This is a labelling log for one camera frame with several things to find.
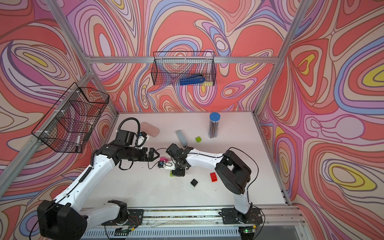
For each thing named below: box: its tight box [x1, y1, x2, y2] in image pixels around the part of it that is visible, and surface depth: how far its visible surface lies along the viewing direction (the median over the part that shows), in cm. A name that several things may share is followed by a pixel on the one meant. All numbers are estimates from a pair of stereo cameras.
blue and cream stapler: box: [175, 129, 188, 147], surface depth 103 cm
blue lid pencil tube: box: [208, 112, 221, 139], surface depth 94 cm
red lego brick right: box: [210, 172, 218, 183], surface depth 88 cm
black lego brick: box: [190, 178, 198, 188], surface depth 86 cm
